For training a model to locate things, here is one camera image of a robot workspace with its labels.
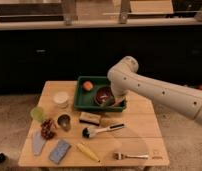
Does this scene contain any green pepper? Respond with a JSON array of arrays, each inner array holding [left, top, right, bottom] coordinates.
[[101, 97, 115, 108]]

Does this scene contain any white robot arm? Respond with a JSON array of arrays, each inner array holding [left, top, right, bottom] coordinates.
[[107, 56, 202, 125]]

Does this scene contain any white paper cup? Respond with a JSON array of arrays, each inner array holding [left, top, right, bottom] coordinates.
[[53, 92, 69, 108]]

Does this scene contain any metal cup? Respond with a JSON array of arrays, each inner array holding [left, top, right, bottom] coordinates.
[[57, 114, 71, 131]]

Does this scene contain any light green plastic cup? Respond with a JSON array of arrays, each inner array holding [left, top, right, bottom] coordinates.
[[30, 107, 45, 123]]

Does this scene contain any dark red bowl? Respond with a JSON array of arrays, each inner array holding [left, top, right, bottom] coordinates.
[[94, 86, 114, 106]]

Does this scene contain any brown wooden block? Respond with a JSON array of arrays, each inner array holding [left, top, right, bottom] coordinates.
[[79, 112, 101, 126]]

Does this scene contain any orange carrot piece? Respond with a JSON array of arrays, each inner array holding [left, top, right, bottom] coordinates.
[[83, 81, 93, 91]]

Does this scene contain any green plastic tray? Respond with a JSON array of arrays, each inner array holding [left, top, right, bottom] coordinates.
[[74, 76, 126, 112]]

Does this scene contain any black and white brush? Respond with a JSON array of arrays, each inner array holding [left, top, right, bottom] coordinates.
[[82, 124, 125, 138]]

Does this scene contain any yellow corn cob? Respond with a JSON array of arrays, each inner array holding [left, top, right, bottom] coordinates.
[[77, 143, 100, 162]]

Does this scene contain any wooden table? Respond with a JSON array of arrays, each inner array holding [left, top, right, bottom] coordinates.
[[19, 81, 169, 168]]

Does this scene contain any blue sponge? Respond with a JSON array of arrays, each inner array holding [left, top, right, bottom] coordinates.
[[49, 140, 71, 164]]

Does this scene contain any dark red grape bunch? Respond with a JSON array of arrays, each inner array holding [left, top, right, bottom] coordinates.
[[41, 119, 56, 140]]

